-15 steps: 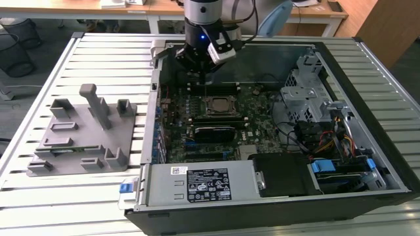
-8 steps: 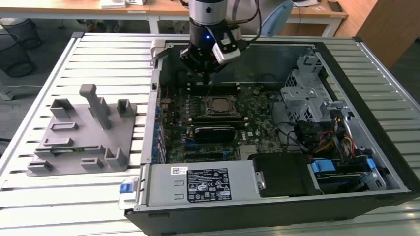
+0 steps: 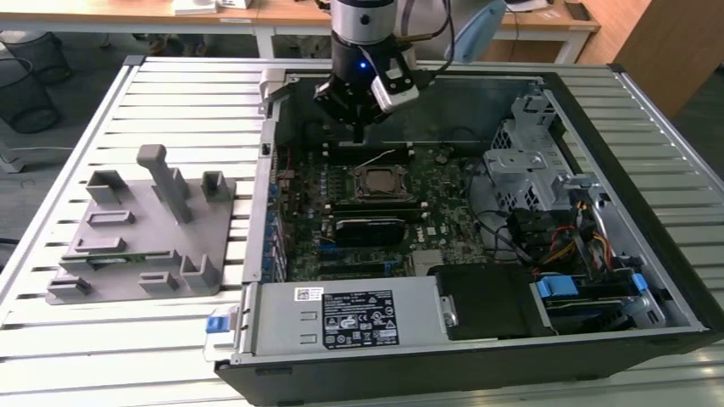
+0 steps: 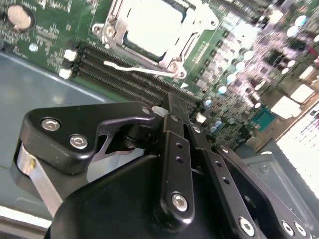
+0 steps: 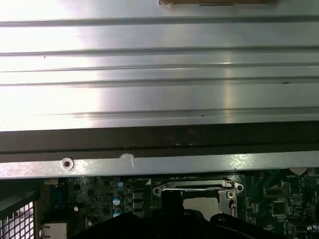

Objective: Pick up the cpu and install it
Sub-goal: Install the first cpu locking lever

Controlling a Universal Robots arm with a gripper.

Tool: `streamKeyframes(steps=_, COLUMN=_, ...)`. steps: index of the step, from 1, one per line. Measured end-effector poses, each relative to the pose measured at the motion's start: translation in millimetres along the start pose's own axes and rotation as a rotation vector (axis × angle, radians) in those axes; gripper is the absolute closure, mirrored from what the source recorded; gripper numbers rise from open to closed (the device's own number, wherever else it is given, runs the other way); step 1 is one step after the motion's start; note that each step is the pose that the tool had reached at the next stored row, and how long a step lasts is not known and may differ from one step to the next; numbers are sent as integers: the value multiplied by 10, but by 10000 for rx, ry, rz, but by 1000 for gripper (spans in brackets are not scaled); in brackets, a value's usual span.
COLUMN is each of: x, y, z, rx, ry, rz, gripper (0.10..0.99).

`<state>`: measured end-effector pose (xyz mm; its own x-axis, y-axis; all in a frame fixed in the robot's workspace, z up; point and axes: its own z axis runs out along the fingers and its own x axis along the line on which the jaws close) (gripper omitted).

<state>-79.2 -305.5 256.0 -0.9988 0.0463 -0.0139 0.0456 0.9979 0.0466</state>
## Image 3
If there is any wire locking lever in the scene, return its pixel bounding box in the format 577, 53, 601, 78
359, 148, 398, 166

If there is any silver CPU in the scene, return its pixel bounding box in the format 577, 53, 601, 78
363, 170, 397, 192

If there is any metal socket cover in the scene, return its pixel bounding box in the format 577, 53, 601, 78
351, 165, 409, 199

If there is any CPU socket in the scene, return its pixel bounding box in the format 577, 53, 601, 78
346, 164, 409, 201

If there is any silver disk bay cage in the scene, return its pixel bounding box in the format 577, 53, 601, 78
481, 95, 603, 215

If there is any green motherboard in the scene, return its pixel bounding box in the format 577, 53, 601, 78
269, 142, 489, 284

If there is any black graphics card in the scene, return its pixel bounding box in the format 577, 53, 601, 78
331, 216, 407, 249

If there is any silver chipset heatsink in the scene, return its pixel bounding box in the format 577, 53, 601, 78
414, 248, 443, 270

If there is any black expansion slot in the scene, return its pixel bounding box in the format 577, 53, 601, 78
318, 261, 387, 276

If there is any black mesh waste basket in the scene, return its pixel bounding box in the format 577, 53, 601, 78
0, 57, 62, 135
0, 31, 74, 86

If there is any grey parts rack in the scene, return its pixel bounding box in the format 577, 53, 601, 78
42, 143, 239, 307

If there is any wooden cabinet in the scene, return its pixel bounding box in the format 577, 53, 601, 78
575, 0, 724, 122

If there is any green RAM stick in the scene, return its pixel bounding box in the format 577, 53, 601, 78
59, 250, 173, 263

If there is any grey power supply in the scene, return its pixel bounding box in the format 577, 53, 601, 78
241, 282, 457, 356

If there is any blue disk carrier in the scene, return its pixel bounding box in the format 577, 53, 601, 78
533, 273, 649, 336

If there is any grey metal stand foot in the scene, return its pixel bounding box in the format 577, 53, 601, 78
0, 138, 27, 174

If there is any black PC case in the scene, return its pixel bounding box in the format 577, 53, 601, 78
201, 63, 724, 407

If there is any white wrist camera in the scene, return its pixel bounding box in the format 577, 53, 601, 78
369, 63, 421, 114

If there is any wooden desk white frame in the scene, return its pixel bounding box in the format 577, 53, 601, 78
250, 0, 601, 64
0, 0, 258, 37

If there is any black wire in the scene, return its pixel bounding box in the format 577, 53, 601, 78
467, 198, 535, 273

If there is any orange wire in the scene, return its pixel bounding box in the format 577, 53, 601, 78
539, 243, 578, 269

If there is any black plastic duct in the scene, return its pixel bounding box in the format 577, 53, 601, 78
427, 262, 559, 343

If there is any yellow wire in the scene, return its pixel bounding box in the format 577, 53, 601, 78
585, 234, 615, 267

